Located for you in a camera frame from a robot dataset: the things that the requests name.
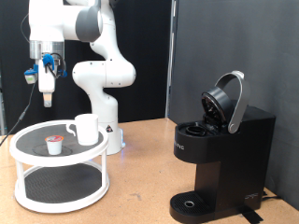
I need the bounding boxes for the white orange-rimmed coffee pod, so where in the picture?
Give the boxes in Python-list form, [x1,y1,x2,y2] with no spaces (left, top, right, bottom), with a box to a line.
[44,134,64,156]

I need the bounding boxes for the grey metal frame pole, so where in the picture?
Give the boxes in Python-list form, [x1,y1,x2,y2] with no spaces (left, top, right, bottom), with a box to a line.
[164,0,178,119]

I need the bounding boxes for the black power cord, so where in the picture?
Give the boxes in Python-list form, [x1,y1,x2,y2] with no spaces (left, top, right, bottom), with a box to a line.
[261,190,283,202]

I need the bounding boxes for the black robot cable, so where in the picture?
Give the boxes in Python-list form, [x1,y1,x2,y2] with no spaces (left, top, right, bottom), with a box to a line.
[0,12,67,147]

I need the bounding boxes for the black Keurig coffee machine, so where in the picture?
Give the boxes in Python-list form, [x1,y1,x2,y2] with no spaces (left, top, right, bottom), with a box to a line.
[169,70,277,224]

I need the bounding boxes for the white two-tier turntable stand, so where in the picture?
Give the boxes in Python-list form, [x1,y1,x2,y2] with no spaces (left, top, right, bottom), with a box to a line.
[8,119,110,215]

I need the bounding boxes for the blue cable clip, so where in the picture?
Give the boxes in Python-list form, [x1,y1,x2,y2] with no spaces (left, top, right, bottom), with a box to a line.
[42,53,56,71]

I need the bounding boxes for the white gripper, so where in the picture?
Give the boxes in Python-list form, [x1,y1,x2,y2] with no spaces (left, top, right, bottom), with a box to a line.
[37,57,57,108]

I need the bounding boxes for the blue mounted wrist camera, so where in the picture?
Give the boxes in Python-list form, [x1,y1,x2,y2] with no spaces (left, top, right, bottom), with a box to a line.
[23,64,40,85]

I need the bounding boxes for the black curtain backdrop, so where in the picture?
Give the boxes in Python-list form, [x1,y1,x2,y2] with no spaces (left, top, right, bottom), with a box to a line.
[0,0,173,135]

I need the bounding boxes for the black tape strip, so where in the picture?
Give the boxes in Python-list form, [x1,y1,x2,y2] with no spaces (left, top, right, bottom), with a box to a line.
[238,204,264,224]

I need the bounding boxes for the white ceramic mug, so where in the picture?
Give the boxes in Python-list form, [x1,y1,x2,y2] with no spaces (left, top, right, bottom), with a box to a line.
[65,113,100,147]

